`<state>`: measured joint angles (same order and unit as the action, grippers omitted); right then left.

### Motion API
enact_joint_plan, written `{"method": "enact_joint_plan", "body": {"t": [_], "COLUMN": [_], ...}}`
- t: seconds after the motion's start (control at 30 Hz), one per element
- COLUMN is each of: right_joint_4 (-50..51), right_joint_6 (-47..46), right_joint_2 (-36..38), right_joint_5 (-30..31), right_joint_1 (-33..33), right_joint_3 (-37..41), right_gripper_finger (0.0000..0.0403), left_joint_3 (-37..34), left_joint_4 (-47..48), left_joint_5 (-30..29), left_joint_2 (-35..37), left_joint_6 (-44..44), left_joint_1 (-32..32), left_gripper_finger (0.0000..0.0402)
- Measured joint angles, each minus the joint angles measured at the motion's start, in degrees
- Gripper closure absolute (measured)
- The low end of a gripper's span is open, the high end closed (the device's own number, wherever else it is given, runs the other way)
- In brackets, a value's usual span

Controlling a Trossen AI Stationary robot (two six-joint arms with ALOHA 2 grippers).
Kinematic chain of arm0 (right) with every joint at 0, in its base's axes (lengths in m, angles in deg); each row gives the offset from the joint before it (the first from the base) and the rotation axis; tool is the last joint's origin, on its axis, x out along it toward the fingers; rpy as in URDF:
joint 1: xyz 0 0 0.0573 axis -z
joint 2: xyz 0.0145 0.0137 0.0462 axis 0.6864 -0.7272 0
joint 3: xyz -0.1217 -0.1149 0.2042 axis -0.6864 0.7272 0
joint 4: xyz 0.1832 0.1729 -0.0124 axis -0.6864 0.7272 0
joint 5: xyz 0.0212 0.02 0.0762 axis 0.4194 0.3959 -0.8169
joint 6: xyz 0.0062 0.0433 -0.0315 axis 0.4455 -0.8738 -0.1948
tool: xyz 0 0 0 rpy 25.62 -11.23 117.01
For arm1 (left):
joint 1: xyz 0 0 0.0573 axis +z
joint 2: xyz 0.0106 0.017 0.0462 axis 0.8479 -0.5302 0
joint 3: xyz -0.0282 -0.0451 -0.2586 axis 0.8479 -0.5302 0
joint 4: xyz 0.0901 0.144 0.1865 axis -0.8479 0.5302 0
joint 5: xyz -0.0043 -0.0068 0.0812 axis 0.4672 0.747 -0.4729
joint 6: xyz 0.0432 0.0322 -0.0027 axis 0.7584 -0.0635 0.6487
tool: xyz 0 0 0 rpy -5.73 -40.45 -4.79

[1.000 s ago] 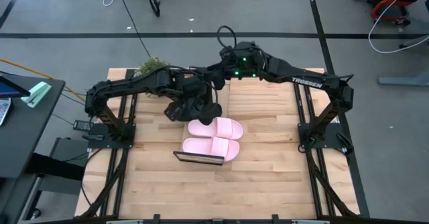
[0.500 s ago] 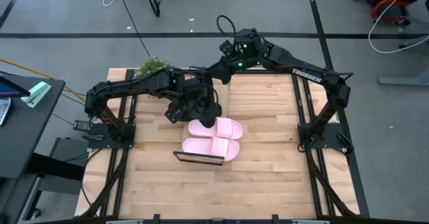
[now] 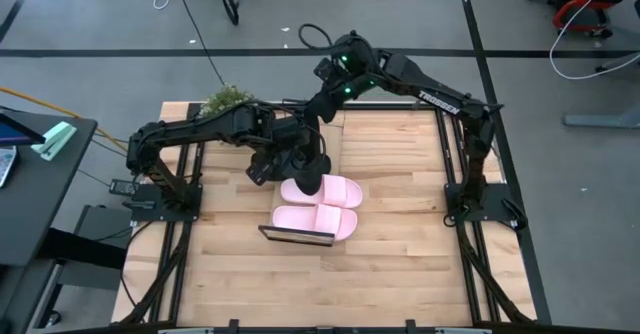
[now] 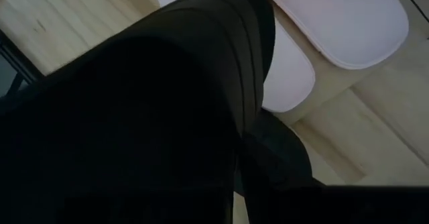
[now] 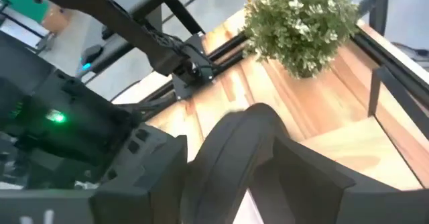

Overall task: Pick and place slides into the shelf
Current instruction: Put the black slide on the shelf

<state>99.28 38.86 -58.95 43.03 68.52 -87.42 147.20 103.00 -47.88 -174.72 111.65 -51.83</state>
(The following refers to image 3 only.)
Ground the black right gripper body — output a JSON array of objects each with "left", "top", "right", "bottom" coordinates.
[{"left": 299, "top": 113, "right": 326, "bottom": 163}]

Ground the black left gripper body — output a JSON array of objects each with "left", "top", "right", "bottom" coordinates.
[{"left": 247, "top": 141, "right": 301, "bottom": 185}]

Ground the pink foam slide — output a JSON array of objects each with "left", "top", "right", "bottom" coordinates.
[
  {"left": 279, "top": 173, "right": 364, "bottom": 210},
  {"left": 271, "top": 203, "right": 359, "bottom": 242}
]

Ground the green potted plant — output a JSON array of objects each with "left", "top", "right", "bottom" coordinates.
[{"left": 199, "top": 83, "right": 256, "bottom": 120}]

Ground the black power adapter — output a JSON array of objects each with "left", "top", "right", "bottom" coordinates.
[{"left": 108, "top": 178, "right": 140, "bottom": 198}]

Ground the mint green stapler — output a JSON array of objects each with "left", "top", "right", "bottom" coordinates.
[{"left": 30, "top": 121, "right": 79, "bottom": 162}]

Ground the black desk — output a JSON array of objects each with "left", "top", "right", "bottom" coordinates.
[{"left": 0, "top": 106, "right": 99, "bottom": 266}]

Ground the tablet screen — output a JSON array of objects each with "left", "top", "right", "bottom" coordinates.
[{"left": 0, "top": 111, "right": 46, "bottom": 148}]

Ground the white device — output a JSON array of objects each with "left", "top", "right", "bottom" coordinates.
[{"left": 0, "top": 146, "right": 19, "bottom": 189}]

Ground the grey desk leg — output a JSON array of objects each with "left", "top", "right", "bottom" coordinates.
[{"left": 563, "top": 53, "right": 640, "bottom": 129}]

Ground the black aluminium rail frame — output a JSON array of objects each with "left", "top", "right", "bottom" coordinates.
[{"left": 112, "top": 101, "right": 539, "bottom": 334}]

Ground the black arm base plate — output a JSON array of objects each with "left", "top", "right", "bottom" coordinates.
[
  {"left": 443, "top": 182, "right": 517, "bottom": 224},
  {"left": 130, "top": 182, "right": 204, "bottom": 223}
]

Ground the long black floor cable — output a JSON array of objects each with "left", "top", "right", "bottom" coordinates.
[{"left": 171, "top": 0, "right": 227, "bottom": 87}]

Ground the black strap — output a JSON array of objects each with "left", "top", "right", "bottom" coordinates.
[{"left": 218, "top": 0, "right": 240, "bottom": 26}]

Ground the thick yellow cable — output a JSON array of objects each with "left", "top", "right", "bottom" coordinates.
[{"left": 0, "top": 86, "right": 132, "bottom": 160}]

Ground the white cable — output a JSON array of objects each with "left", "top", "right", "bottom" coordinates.
[{"left": 548, "top": 0, "right": 640, "bottom": 81}]

